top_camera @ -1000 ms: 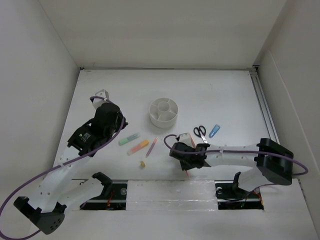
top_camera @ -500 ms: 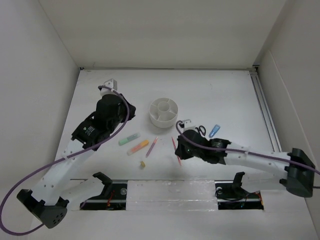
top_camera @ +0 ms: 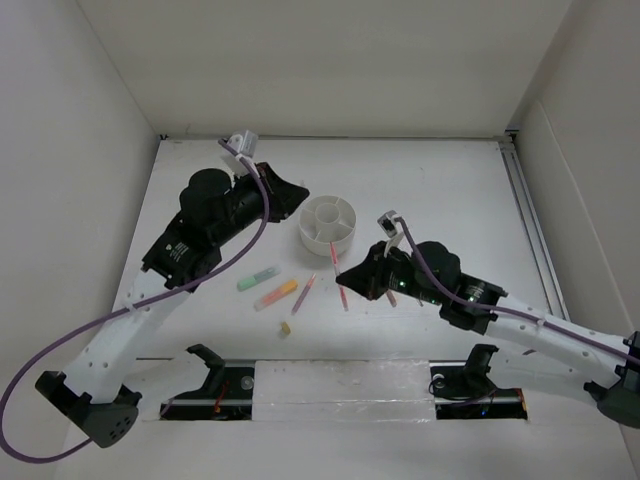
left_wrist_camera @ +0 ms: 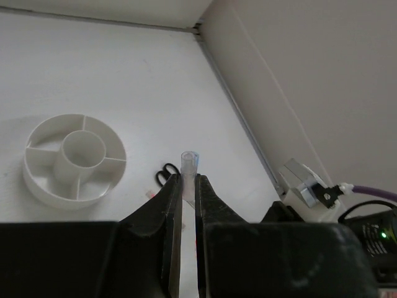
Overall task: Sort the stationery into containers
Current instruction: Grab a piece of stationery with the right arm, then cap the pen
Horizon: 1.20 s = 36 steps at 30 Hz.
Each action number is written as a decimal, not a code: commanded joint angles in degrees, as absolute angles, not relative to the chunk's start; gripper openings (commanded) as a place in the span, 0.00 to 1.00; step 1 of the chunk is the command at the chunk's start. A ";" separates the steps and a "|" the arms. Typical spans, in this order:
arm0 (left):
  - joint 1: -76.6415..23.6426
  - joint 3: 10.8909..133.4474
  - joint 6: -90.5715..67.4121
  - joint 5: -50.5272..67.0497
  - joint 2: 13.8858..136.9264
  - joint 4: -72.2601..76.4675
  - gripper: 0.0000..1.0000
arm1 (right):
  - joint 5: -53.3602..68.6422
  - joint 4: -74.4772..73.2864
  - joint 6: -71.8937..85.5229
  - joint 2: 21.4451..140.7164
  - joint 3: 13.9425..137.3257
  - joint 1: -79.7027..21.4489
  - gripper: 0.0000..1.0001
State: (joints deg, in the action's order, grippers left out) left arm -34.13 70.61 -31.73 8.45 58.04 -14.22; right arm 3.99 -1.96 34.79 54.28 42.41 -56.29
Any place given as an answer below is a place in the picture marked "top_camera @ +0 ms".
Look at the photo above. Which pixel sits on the red pink pen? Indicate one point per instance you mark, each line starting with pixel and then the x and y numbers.
pixel 335 263

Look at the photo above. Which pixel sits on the green highlighter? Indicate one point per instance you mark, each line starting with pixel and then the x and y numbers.
pixel 257 278

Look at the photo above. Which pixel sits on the orange yellow highlighter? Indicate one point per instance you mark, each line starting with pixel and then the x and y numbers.
pixel 276 295

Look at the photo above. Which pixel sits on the clear tape sheet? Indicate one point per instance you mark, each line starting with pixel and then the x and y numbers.
pixel 372 391

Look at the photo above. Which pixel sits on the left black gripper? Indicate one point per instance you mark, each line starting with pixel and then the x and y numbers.
pixel 282 197

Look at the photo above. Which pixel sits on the brown orange pen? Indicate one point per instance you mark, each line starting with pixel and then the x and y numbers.
pixel 391 298

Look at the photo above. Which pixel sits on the aluminium rail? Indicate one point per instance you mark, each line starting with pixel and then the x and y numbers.
pixel 549 281

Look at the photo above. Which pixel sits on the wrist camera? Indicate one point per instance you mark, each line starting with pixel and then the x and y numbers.
pixel 243 143
pixel 389 223

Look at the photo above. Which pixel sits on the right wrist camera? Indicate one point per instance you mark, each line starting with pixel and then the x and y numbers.
pixel 389 223

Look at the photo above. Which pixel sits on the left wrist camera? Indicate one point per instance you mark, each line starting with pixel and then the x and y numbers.
pixel 243 143

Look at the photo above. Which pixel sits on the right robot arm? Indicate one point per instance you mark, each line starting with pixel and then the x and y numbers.
pixel 561 358

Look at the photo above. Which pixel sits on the small yellow eraser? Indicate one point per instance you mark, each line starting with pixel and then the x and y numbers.
pixel 285 328

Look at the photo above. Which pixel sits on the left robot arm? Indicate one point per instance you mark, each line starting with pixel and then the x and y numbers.
pixel 214 207

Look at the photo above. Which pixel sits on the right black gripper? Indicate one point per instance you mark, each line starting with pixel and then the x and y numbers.
pixel 367 277

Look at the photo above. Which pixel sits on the purple pink pen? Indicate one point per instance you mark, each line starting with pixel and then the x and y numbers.
pixel 304 292

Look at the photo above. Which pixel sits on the white round divided organizer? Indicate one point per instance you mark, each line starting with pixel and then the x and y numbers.
pixel 327 223

